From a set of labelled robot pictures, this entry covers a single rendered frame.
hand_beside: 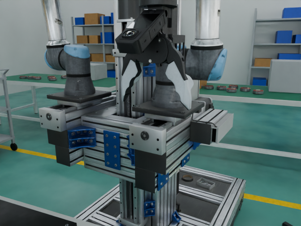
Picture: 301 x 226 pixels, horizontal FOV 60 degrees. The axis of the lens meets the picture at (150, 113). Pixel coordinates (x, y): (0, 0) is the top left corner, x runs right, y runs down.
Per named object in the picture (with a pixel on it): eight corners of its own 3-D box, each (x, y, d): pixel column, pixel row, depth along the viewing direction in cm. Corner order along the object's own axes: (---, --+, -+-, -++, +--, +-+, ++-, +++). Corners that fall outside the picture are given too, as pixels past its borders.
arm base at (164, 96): (161, 98, 116) (161, 76, 113) (194, 102, 109) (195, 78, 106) (144, 105, 103) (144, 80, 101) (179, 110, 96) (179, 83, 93)
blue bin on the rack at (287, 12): (281, 19, 579) (282, 10, 574) (299, 19, 566) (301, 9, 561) (282, 18, 541) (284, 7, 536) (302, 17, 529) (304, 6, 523)
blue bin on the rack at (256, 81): (252, 85, 635) (253, 77, 629) (264, 86, 625) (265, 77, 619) (251, 88, 597) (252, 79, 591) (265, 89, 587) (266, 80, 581)
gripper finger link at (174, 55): (194, 75, 47) (169, 34, 48) (191, 76, 46) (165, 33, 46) (174, 88, 49) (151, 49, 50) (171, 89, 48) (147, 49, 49)
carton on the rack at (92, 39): (97, 43, 769) (96, 35, 763) (105, 43, 759) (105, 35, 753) (89, 43, 733) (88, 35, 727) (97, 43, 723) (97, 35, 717)
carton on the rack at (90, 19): (92, 25, 760) (92, 15, 752) (105, 25, 746) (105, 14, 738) (84, 24, 724) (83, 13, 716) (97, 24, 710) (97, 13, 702)
